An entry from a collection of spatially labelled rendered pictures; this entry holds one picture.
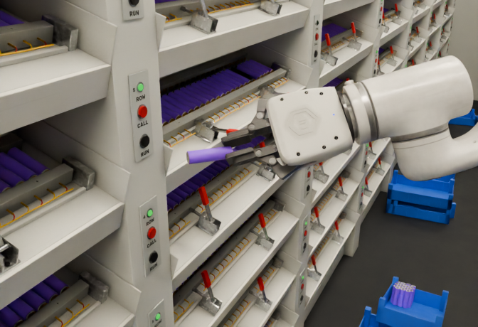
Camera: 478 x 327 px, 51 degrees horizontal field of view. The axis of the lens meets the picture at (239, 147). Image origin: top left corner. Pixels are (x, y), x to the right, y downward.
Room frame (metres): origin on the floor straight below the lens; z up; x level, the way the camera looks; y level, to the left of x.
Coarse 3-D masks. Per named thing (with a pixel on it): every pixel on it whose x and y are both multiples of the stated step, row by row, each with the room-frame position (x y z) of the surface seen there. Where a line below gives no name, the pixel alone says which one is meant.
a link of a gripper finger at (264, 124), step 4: (260, 120) 0.66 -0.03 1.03; (264, 120) 0.65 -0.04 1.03; (268, 120) 0.65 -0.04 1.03; (248, 124) 0.65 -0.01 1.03; (252, 124) 0.66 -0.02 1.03; (256, 124) 0.65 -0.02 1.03; (260, 124) 0.65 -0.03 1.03; (264, 124) 0.65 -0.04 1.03; (268, 124) 0.65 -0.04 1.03; (248, 128) 0.65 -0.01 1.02; (252, 128) 0.65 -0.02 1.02; (256, 128) 0.65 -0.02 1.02; (260, 128) 0.65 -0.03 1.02; (264, 128) 0.65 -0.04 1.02; (268, 128) 0.65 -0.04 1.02; (260, 132) 0.67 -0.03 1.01; (264, 132) 0.67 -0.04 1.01; (268, 132) 0.67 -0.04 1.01; (256, 136) 0.67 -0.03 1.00
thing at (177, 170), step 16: (256, 48) 1.29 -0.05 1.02; (272, 64) 1.24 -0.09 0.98; (288, 64) 1.24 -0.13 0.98; (304, 80) 1.22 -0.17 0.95; (240, 112) 0.97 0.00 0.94; (256, 112) 0.99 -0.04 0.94; (224, 128) 0.89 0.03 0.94; (240, 128) 0.91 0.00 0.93; (176, 144) 0.79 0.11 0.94; (192, 144) 0.80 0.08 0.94; (208, 144) 0.81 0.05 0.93; (176, 160) 0.74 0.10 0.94; (176, 176) 0.72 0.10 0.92; (192, 176) 0.78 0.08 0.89
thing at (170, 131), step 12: (276, 72) 1.19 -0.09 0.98; (252, 84) 1.08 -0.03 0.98; (264, 84) 1.11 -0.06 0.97; (228, 96) 0.98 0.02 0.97; (240, 96) 1.01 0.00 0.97; (204, 108) 0.90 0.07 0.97; (216, 108) 0.92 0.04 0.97; (180, 120) 0.83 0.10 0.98; (192, 120) 0.84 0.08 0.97; (168, 132) 0.78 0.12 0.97; (180, 132) 0.81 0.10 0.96
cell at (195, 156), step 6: (198, 150) 0.64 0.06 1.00; (204, 150) 0.64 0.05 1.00; (210, 150) 0.64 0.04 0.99; (216, 150) 0.64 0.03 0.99; (222, 150) 0.64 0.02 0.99; (228, 150) 0.64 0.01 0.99; (186, 156) 0.64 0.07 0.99; (192, 156) 0.63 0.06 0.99; (198, 156) 0.63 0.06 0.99; (204, 156) 0.63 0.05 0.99; (210, 156) 0.63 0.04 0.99; (216, 156) 0.64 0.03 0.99; (222, 156) 0.64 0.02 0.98; (192, 162) 0.63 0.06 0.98; (198, 162) 0.63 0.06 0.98
